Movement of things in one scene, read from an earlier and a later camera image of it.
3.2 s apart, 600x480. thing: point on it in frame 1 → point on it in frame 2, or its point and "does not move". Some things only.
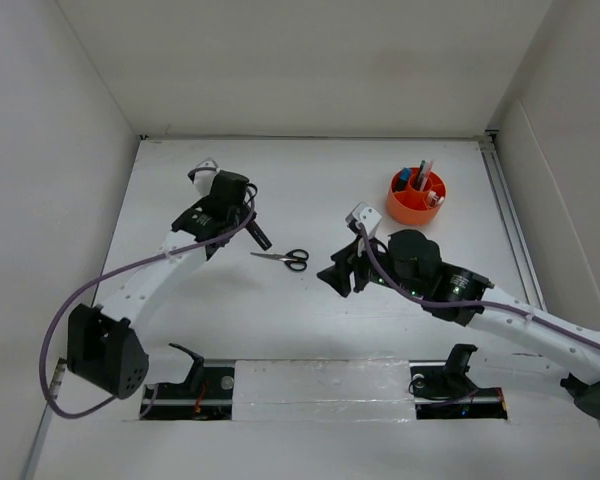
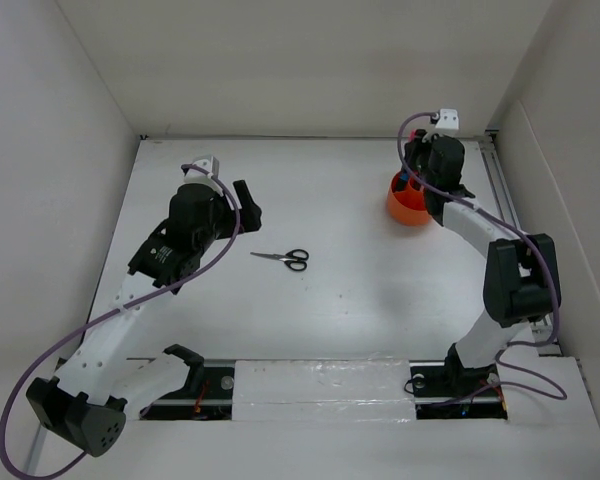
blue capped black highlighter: x=404 y=177 does not move
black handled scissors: x=294 y=259 does not move
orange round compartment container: x=415 y=195 does not move
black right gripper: x=338 y=275 → x=412 y=149
